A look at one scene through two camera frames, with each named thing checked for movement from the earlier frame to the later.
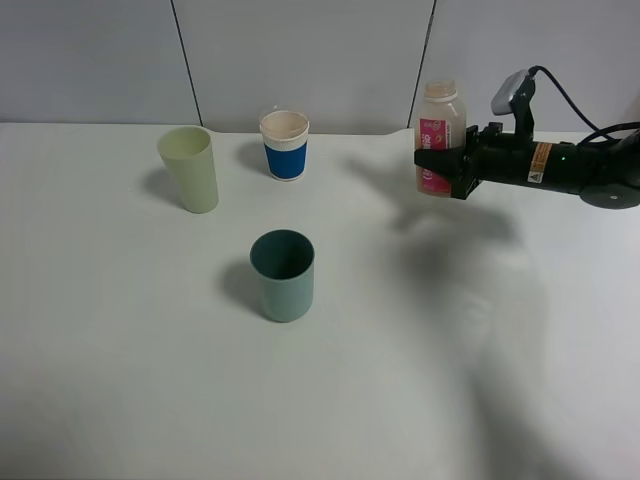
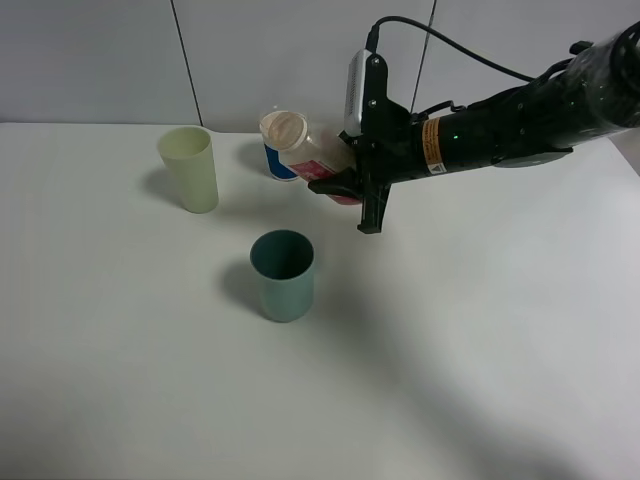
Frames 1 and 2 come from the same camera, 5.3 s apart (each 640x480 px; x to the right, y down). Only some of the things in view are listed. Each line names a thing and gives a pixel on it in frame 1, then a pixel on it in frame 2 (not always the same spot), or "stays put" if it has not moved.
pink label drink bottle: x=441 y=123 -> x=311 y=154
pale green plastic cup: x=187 y=153 stays put
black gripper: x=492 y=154 -> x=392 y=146
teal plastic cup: x=285 y=260 stays put
